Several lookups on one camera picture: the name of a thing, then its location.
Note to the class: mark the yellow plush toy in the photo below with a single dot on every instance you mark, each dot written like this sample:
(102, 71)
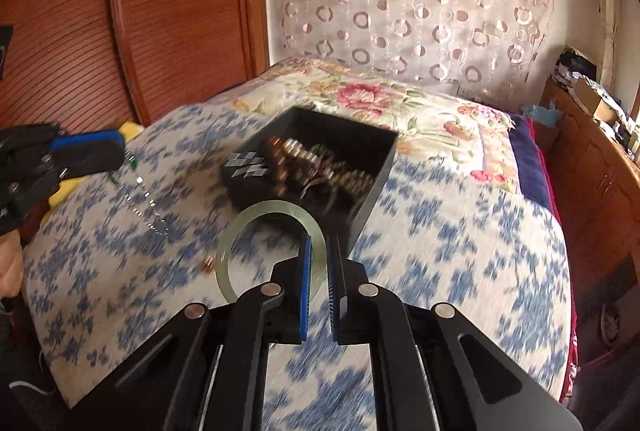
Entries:
(131, 131)

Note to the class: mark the navy blue blanket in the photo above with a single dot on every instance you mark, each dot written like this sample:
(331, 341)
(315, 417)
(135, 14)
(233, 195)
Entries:
(525, 161)

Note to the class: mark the wooden cabinet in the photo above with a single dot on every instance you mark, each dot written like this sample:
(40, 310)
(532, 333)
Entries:
(590, 186)

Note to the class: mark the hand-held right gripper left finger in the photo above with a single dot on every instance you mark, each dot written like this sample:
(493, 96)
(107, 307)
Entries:
(306, 291)

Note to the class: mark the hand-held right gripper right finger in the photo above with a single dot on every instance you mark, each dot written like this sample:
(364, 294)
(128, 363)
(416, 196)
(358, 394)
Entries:
(337, 301)

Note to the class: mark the white wall socket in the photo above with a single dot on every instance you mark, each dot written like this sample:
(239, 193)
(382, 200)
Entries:
(465, 91)

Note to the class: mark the person's dark clothing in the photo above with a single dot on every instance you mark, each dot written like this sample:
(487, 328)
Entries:
(25, 361)

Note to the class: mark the wooden wardrobe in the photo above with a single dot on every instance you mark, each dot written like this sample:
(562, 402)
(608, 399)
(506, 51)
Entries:
(165, 11)

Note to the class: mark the pile of dark clothes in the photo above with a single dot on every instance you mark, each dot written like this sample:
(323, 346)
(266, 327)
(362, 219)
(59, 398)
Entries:
(575, 63)

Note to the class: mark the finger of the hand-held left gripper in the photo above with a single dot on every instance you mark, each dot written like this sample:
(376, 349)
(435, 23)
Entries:
(95, 140)
(95, 163)

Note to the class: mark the small copper bead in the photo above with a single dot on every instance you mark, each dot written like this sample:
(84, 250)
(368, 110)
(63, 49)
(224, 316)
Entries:
(208, 264)

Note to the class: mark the person's left forearm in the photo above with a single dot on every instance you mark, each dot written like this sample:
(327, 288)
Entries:
(9, 266)

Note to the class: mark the pink floral quilt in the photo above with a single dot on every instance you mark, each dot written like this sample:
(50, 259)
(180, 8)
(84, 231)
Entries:
(360, 96)

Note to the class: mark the pale green jade bangle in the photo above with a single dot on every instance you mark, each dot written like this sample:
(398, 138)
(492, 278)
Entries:
(235, 231)

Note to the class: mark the blue plastic bag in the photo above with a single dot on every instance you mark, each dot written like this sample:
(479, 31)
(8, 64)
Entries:
(542, 116)

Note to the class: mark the shoe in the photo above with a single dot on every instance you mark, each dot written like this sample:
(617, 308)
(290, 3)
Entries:
(612, 323)

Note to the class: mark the red blanket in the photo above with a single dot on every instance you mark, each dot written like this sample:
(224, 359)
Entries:
(567, 286)

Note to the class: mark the cardboard box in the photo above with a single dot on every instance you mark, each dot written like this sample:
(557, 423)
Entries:
(595, 98)

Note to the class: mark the black square box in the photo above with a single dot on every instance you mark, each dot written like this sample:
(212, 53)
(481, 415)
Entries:
(370, 201)

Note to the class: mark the blue floral blanket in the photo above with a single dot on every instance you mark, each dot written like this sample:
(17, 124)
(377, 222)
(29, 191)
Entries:
(440, 261)

